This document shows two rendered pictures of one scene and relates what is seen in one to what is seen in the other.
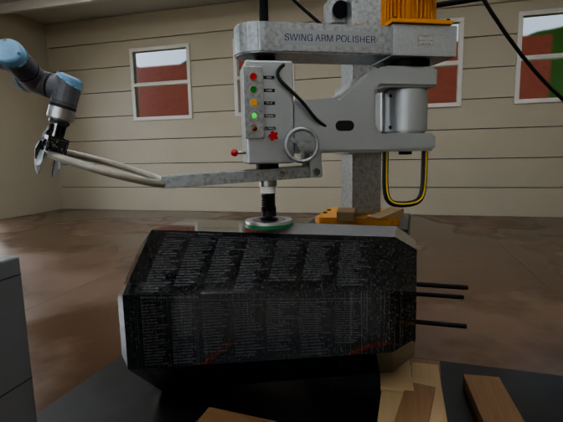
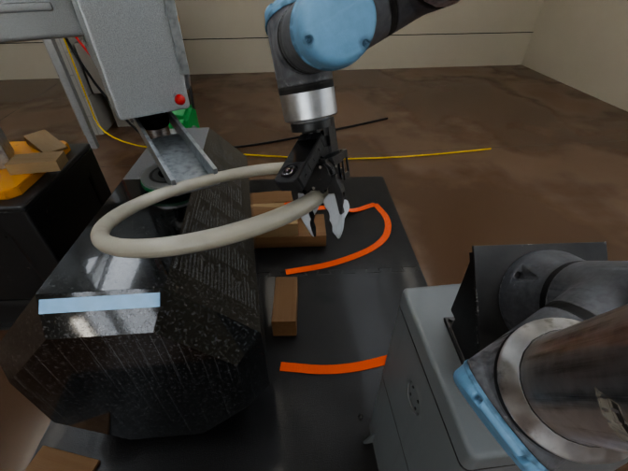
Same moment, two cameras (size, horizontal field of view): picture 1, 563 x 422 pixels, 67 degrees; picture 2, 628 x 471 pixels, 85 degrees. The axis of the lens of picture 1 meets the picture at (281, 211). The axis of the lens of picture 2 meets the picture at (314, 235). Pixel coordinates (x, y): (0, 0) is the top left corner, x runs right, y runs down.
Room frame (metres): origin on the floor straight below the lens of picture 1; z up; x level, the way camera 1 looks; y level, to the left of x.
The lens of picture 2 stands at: (1.79, 1.35, 1.52)
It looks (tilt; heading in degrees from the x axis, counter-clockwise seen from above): 39 degrees down; 249
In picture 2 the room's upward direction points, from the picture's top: straight up
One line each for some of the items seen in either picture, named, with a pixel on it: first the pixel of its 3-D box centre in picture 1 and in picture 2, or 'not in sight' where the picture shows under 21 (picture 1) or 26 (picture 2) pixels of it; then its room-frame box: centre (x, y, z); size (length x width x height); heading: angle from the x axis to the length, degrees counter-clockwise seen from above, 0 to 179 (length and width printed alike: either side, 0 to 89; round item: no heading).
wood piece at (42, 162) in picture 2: (345, 213); (37, 163); (2.43, -0.38, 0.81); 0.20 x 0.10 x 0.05; 170
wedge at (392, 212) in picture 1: (385, 213); (45, 142); (2.44, -0.61, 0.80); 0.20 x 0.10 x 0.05; 123
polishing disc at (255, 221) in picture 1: (268, 220); (170, 174); (1.88, 0.06, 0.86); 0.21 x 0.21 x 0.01
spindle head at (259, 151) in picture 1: (284, 118); (125, 35); (1.90, -0.02, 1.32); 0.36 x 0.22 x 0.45; 101
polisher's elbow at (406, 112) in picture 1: (405, 112); not in sight; (2.01, -0.59, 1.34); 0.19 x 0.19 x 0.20
